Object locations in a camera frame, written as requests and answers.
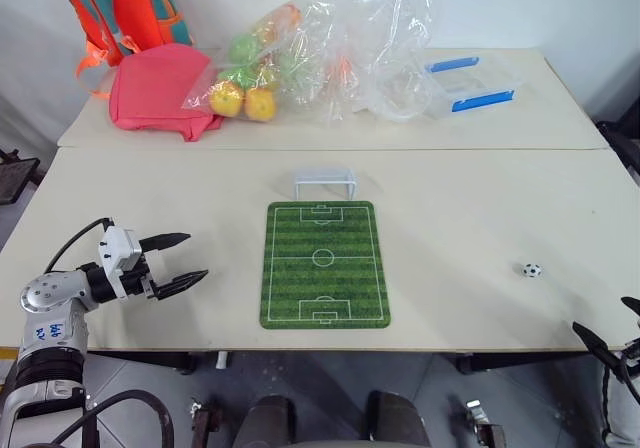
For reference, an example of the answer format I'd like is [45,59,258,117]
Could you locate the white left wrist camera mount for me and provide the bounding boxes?
[97,226,145,300]

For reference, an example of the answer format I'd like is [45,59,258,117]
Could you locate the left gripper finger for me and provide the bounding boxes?
[152,268,210,302]
[139,232,193,256]

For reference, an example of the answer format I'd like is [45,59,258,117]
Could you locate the clear plastic bag with fruit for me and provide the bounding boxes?
[180,0,354,128]

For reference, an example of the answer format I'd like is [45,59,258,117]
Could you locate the green toy apple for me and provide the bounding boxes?
[228,32,262,65]
[277,49,312,85]

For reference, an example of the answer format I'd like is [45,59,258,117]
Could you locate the small white toy goal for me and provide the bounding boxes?
[290,166,360,201]

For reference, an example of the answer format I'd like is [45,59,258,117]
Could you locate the green soccer field mat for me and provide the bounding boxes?
[258,199,393,331]

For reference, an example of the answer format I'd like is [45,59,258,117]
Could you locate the yellow-green toy fruit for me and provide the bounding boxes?
[218,66,252,88]

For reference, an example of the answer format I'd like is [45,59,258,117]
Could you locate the dark rounded shape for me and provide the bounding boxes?
[238,392,297,448]
[366,389,432,448]

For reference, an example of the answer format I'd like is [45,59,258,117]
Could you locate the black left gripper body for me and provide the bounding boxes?
[119,251,162,302]

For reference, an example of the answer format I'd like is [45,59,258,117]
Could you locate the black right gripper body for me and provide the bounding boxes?
[612,337,640,405]

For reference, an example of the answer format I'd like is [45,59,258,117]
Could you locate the crumpled empty clear plastic bag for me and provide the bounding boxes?
[319,0,437,125]

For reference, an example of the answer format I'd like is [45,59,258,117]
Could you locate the black metal frame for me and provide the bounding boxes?
[0,149,42,207]

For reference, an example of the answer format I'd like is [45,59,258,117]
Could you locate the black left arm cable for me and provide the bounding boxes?
[44,217,117,274]

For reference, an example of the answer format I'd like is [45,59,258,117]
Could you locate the dark equipment rack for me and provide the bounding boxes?
[596,119,640,190]

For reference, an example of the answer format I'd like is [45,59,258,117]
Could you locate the orange and teal backpack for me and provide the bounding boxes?
[52,0,196,100]

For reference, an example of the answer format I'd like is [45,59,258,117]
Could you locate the pink fabric bag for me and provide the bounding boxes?
[108,42,225,144]

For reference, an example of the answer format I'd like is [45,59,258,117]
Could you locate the orange toy fruit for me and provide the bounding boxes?
[243,87,279,123]
[209,79,247,119]

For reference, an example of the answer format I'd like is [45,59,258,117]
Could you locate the clear box with blue clasps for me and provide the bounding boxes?
[422,56,522,120]

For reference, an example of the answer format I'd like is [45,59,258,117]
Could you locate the black looping cable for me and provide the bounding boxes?
[51,389,176,448]

